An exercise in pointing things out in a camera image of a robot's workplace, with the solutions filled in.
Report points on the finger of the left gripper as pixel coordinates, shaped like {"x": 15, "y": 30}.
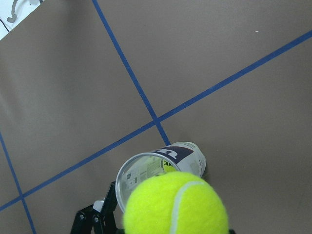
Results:
{"x": 98, "y": 217}

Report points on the yellow tennis ball number three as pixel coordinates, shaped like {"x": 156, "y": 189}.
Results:
{"x": 168, "y": 168}

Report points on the tennis ball can clear tube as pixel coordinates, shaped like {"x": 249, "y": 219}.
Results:
{"x": 184, "y": 156}

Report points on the brown paper table mat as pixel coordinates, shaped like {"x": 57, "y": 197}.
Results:
{"x": 86, "y": 84}

